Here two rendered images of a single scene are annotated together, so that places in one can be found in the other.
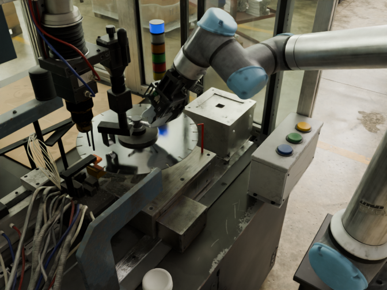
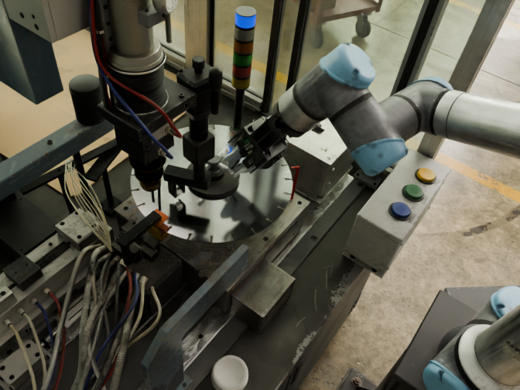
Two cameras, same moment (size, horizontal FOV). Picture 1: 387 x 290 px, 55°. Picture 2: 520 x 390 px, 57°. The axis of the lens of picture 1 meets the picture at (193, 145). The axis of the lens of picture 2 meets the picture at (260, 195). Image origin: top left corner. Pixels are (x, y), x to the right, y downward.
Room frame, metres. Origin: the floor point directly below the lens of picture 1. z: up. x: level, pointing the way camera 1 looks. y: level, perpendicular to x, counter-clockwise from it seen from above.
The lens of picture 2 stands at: (0.15, 0.10, 1.67)
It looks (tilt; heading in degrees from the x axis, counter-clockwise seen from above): 48 degrees down; 356
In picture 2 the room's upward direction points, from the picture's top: 8 degrees clockwise
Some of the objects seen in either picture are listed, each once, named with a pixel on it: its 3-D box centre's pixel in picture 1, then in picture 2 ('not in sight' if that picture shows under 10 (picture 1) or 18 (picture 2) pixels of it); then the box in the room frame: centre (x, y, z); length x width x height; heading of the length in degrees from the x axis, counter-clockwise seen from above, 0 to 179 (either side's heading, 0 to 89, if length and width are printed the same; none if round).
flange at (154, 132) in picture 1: (137, 130); (213, 172); (0.83, 0.15, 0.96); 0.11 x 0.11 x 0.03
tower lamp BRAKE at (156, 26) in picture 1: (156, 26); (245, 17); (1.13, 0.11, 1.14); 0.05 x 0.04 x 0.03; 55
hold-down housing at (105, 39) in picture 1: (116, 71); (198, 113); (0.76, 0.17, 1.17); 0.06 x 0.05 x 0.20; 136
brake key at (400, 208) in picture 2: (284, 151); (400, 211); (0.83, -0.26, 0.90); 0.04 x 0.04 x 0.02
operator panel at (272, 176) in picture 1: (285, 157); (397, 210); (0.89, -0.28, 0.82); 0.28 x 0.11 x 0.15; 145
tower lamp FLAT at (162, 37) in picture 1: (157, 37); (244, 31); (1.13, 0.11, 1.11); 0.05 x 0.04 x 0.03; 55
